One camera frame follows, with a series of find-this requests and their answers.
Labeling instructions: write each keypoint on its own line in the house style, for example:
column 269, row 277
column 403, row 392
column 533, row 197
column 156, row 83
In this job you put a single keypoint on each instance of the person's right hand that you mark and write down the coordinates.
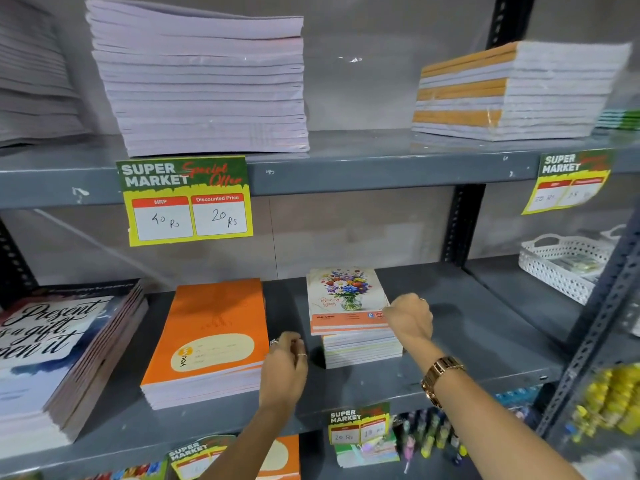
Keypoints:
column 412, row 319

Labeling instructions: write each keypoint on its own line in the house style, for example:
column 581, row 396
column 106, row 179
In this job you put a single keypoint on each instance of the person's left hand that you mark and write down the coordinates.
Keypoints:
column 282, row 374

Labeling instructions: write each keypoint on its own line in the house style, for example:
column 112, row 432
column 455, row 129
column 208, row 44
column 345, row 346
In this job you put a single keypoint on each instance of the small mixed-cover notebook stack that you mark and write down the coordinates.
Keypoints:
column 345, row 294

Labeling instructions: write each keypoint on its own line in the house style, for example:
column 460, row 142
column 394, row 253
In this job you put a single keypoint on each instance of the orange notebook stack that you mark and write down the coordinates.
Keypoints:
column 210, row 314

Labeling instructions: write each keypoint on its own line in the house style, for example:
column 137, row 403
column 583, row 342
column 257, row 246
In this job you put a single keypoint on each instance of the grey metal shelf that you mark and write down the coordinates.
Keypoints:
column 375, row 169

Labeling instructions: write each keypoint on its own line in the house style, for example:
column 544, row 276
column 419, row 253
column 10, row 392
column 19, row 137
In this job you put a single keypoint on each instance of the Present is a gift notebook stack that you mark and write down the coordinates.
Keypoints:
column 50, row 344

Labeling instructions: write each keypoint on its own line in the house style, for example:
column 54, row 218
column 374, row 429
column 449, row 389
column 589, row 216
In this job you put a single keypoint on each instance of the orange-spine notebook stack shelf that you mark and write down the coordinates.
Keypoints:
column 550, row 89

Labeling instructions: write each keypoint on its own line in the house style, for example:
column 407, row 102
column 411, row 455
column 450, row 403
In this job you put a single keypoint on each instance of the white notebook stack shelf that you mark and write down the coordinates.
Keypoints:
column 200, row 84

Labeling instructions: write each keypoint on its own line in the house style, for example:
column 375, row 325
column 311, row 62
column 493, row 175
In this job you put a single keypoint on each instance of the person's right forearm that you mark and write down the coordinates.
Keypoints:
column 500, row 439

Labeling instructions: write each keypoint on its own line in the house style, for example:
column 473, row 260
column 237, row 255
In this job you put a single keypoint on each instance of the person's left forearm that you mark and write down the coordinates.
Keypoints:
column 250, row 444

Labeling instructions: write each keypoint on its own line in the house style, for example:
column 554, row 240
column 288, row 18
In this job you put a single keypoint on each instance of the gold wristwatch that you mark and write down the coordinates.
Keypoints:
column 442, row 367

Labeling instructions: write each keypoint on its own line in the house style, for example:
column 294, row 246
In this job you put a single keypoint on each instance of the green yellow price tag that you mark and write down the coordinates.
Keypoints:
column 185, row 214
column 200, row 462
column 360, row 429
column 565, row 194

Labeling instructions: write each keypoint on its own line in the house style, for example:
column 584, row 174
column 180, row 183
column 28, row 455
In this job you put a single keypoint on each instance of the row of pastel markers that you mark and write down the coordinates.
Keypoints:
column 430, row 439

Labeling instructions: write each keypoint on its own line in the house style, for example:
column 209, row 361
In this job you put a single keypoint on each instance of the row of dark blue packs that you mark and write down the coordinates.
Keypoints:
column 515, row 397

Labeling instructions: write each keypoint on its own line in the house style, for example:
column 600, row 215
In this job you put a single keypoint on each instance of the clear wrapped packets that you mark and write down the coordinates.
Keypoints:
column 575, row 263

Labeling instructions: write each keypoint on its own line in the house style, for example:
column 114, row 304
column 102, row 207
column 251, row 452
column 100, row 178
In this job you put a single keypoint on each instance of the group of yellow bottles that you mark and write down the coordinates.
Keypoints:
column 620, row 394

